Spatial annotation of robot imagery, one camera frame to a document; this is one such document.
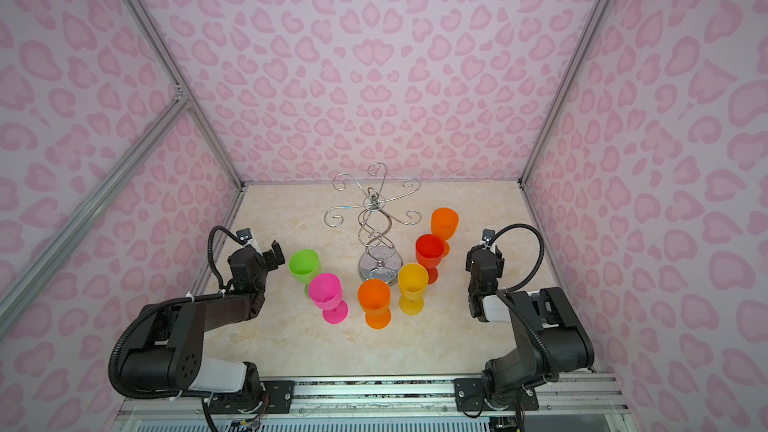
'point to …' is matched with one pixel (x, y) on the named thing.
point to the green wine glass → (305, 265)
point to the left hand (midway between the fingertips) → (261, 241)
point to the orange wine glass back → (444, 224)
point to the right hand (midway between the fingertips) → (490, 242)
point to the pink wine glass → (325, 290)
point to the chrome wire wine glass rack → (380, 259)
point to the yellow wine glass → (412, 284)
